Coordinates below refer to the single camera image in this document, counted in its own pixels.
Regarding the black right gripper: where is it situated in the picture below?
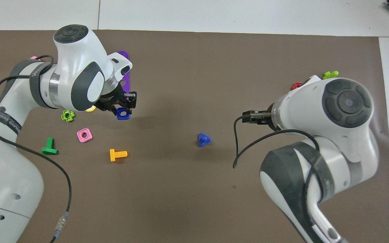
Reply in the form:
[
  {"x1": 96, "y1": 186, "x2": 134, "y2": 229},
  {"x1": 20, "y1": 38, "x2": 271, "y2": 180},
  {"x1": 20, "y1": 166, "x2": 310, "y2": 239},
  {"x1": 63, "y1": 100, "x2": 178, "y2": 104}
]
[{"x1": 242, "y1": 104, "x2": 283, "y2": 131}]

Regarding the blue plastic bolt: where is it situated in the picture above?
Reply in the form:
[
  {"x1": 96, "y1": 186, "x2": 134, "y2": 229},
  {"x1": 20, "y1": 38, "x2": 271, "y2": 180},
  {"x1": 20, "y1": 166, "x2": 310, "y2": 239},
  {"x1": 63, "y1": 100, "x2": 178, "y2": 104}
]
[{"x1": 198, "y1": 133, "x2": 212, "y2": 147}]

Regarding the dark green plastic bolt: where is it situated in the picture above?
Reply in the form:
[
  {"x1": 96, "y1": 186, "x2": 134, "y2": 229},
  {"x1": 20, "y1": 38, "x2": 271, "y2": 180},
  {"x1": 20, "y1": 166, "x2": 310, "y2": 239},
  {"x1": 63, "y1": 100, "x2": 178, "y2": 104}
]
[{"x1": 42, "y1": 138, "x2": 58, "y2": 156}]

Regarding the pink square nut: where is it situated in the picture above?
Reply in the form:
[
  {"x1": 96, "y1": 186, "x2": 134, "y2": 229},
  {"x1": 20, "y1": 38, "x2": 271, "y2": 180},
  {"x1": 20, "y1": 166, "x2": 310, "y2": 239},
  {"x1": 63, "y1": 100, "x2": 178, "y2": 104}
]
[{"x1": 77, "y1": 128, "x2": 93, "y2": 143}]

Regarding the orange-yellow plastic bolt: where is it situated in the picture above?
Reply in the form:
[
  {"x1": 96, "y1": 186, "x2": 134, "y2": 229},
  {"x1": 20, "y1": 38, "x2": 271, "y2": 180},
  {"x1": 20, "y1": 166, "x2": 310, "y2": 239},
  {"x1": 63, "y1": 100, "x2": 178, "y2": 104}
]
[{"x1": 109, "y1": 148, "x2": 128, "y2": 162}]

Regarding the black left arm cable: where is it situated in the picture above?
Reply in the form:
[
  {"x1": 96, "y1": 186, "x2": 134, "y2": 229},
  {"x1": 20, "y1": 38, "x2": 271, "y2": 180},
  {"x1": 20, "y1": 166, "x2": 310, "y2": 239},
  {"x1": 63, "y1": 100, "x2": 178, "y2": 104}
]
[{"x1": 0, "y1": 55, "x2": 72, "y2": 243}]

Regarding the brown table mat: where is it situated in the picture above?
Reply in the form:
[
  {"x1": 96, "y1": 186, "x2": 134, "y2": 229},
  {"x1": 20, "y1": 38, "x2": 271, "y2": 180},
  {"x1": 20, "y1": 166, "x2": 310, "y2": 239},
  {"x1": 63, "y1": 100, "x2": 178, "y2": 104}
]
[{"x1": 0, "y1": 30, "x2": 389, "y2": 243}]

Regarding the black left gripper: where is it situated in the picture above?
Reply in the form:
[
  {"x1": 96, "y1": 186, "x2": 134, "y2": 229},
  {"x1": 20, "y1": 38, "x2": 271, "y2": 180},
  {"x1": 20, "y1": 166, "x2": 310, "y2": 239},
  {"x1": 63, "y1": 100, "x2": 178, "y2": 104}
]
[{"x1": 95, "y1": 83, "x2": 137, "y2": 116}]

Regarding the purple four-hole strip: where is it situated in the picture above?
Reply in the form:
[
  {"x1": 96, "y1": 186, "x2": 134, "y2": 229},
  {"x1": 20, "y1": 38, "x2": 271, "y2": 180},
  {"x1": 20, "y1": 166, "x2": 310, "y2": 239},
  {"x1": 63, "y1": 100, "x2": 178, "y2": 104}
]
[{"x1": 118, "y1": 51, "x2": 132, "y2": 94}]

